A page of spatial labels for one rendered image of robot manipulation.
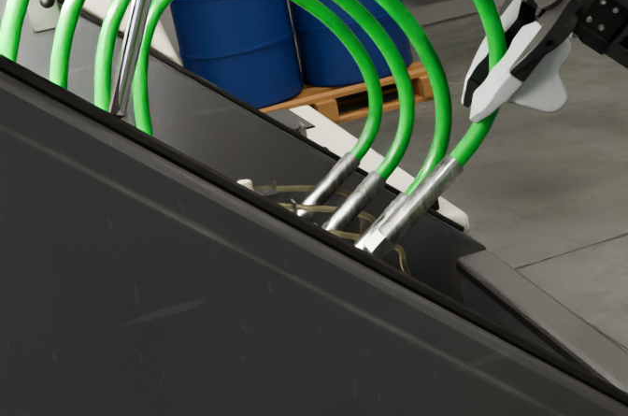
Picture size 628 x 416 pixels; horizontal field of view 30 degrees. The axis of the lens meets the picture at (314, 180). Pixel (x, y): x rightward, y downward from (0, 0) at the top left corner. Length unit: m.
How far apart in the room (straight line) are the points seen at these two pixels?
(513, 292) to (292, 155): 0.26
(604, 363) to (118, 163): 0.62
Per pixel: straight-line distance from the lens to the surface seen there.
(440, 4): 8.01
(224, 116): 1.17
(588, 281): 3.55
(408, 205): 0.90
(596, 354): 1.04
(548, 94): 0.89
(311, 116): 1.87
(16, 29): 0.82
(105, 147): 0.49
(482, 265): 1.25
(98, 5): 1.18
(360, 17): 1.03
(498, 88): 0.87
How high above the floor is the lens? 1.42
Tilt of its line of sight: 17 degrees down
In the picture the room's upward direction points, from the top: 11 degrees counter-clockwise
